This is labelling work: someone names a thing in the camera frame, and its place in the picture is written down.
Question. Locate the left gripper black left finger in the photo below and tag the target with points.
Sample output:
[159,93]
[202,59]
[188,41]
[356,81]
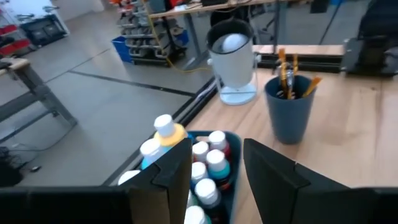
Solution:
[93,205]

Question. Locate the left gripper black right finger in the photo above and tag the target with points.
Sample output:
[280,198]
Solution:
[311,205]

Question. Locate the large purple paint bottle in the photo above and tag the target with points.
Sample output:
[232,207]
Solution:
[129,176]

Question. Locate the large teal paint bottle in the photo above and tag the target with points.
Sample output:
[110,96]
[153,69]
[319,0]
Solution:
[149,149]

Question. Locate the small green paint bottle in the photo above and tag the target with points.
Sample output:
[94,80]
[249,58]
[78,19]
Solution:
[194,216]

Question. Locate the large yellow paint bottle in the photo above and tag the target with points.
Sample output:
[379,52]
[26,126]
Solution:
[174,138]

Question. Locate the small cobalt blue paint bottle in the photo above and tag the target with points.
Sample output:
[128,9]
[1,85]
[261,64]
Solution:
[199,171]

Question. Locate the small light blue paint bottle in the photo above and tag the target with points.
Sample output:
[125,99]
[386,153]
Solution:
[189,136]

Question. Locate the black paintbrush silver ferrule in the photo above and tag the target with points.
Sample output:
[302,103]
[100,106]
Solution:
[289,81]

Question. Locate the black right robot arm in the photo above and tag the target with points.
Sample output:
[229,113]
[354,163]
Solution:
[373,46]

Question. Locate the blue-grey plastic bin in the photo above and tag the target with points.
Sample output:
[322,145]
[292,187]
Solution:
[234,174]

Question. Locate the dark blue plastic cup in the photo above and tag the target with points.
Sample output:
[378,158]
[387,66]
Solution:
[289,121]

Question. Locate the grey leg wooden desk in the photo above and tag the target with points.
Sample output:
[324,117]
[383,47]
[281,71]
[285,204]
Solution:
[40,93]

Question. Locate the blue plastic crate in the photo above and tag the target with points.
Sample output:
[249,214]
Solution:
[182,37]
[122,51]

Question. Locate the parts bin rack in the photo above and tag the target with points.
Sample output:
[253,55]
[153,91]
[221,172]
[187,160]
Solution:
[146,40]

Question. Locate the red storage bins shelf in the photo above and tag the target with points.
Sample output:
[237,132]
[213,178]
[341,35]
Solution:
[12,46]

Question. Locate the black equipment case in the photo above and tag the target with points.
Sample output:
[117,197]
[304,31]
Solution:
[43,31]

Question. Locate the wooden top desk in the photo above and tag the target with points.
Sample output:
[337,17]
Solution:
[199,7]

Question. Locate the black table frame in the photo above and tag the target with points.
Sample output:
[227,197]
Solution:
[311,63]

